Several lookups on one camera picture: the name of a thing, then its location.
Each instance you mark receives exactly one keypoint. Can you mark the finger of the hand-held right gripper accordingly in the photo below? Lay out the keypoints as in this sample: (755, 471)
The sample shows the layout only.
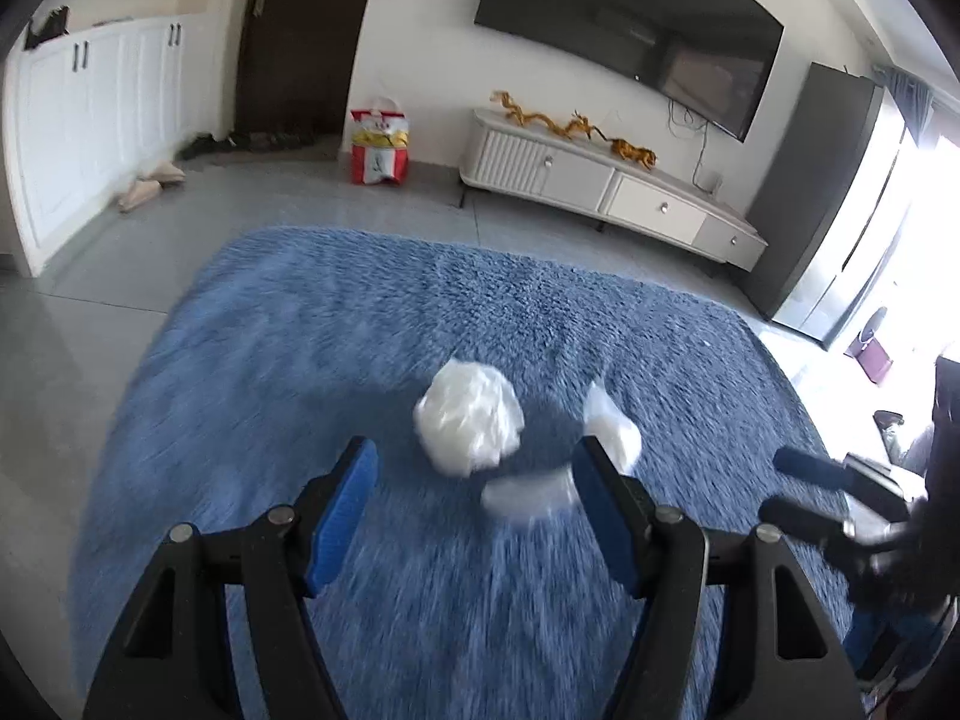
(806, 519)
(814, 469)

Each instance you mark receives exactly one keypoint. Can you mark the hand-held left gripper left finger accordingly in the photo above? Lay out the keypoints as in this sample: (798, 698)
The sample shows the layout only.
(341, 525)

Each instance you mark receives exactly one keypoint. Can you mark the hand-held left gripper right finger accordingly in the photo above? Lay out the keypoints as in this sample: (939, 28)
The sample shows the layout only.
(604, 517)

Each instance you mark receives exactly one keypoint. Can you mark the white plastic scrap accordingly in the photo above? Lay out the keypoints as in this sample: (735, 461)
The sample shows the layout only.
(525, 499)
(615, 431)

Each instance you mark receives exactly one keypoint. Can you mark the white plastic bag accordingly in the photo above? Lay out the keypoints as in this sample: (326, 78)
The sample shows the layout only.
(469, 416)

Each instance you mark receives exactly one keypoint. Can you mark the pink bag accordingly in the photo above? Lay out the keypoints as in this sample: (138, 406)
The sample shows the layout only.
(870, 349)

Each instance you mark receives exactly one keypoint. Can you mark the blue shaggy rug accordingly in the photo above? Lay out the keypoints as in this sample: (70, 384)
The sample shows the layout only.
(450, 315)

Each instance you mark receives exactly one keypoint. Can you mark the tall grey cabinet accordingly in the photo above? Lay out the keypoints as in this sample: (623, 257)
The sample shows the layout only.
(817, 202)

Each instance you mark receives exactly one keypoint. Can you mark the white TV cabinet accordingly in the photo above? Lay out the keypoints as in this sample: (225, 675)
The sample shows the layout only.
(585, 180)

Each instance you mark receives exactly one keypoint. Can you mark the short golden dragon ornament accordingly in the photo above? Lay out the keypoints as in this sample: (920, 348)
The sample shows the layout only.
(634, 152)

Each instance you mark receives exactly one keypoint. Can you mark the red and white sack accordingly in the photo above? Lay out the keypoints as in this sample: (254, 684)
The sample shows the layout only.
(380, 150)

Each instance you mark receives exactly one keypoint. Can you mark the grey blue curtain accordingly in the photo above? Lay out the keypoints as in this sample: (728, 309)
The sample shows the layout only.
(907, 97)

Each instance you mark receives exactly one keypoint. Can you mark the beige slipper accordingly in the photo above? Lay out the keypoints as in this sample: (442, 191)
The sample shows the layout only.
(166, 172)
(139, 196)

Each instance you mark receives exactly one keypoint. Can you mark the row of dark shoes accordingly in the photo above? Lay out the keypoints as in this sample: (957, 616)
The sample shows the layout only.
(240, 144)

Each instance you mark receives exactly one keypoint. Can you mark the long golden dragon ornament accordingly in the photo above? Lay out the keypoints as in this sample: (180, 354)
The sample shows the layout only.
(544, 120)

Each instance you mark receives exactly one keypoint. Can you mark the white cupboard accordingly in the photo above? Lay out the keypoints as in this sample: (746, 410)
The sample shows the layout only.
(97, 112)

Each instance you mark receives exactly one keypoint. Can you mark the dark brown door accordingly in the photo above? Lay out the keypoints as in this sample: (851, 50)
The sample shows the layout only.
(300, 37)

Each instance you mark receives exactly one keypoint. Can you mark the black wall television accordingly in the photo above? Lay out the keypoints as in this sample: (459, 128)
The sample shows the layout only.
(622, 15)

